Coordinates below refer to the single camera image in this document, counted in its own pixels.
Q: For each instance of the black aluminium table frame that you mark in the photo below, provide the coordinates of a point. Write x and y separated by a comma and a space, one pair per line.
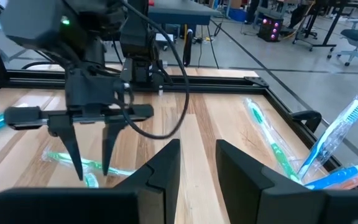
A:
213, 85

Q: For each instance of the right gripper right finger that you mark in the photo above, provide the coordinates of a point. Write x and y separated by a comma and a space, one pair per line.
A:
275, 205

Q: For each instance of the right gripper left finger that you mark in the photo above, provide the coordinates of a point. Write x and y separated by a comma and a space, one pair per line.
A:
73, 207

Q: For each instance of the office swivel chair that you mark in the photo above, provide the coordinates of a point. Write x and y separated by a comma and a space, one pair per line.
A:
357, 40

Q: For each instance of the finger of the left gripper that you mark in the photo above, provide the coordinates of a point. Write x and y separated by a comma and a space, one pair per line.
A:
109, 140
68, 140

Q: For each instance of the computer tower with LEDs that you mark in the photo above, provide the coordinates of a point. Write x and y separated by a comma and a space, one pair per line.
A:
270, 28

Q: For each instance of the black clamp hook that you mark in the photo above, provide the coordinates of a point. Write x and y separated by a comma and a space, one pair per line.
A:
306, 119

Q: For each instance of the blue toothbrush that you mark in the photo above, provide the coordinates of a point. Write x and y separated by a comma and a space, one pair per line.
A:
337, 177
325, 146

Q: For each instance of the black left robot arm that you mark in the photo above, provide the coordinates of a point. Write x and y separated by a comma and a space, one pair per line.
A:
42, 25

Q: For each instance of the white printed box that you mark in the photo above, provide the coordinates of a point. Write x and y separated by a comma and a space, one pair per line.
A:
165, 37

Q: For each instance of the orange toothbrush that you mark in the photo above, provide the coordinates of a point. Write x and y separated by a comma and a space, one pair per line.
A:
356, 182

